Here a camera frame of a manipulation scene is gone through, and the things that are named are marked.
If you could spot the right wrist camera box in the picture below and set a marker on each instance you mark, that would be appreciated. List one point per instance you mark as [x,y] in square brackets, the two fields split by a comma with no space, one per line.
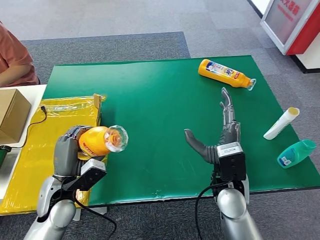
[231,162]

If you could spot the orange bottle with blue label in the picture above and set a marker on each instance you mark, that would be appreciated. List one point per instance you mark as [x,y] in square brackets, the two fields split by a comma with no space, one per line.
[220,73]

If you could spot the person's forearm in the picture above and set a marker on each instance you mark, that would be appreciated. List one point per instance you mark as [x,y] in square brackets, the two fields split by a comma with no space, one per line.
[12,76]

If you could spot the red white display cabinet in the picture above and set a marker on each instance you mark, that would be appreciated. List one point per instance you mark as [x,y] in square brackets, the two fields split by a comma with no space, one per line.
[307,36]

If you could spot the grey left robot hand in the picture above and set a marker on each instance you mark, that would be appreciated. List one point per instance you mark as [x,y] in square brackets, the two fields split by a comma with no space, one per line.
[65,155]

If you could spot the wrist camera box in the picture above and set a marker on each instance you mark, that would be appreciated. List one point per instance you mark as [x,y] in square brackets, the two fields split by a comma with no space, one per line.
[231,162]
[92,172]

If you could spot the white tube with yellow cap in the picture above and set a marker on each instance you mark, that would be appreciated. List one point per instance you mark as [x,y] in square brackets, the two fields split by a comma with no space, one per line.
[280,124]

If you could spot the orange bottle with clear cap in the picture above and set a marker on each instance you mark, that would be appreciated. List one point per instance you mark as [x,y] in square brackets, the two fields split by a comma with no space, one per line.
[93,142]

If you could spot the yellow plastic sheet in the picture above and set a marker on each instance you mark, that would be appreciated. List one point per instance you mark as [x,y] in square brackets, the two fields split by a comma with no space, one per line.
[29,165]

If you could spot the dark green object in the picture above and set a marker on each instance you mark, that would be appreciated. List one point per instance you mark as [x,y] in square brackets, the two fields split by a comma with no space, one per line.
[4,155]

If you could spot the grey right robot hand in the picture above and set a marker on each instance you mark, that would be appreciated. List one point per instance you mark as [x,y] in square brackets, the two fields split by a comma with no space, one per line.
[227,132]

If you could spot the brown cardboard box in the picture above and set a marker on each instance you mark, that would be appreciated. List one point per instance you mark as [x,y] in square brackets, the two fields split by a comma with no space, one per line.
[12,116]

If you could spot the teal plastic bottle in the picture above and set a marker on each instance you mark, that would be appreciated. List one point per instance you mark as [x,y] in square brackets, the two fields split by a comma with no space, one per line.
[297,153]

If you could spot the green table mat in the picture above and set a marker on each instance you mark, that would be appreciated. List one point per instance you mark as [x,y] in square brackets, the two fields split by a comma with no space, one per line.
[162,99]

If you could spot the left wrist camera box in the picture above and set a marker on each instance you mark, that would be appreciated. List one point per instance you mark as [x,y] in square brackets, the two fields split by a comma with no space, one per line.
[92,172]

